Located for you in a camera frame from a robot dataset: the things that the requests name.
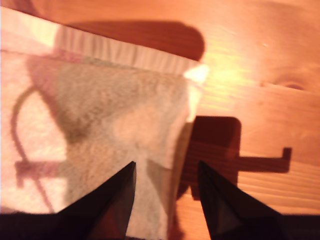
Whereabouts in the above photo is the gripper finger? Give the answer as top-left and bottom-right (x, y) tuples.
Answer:
(56, 161), (138, 240)
(198, 160), (289, 240)

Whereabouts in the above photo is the white pink-striped tea towel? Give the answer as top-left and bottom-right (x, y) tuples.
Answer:
(0, 6), (210, 240)

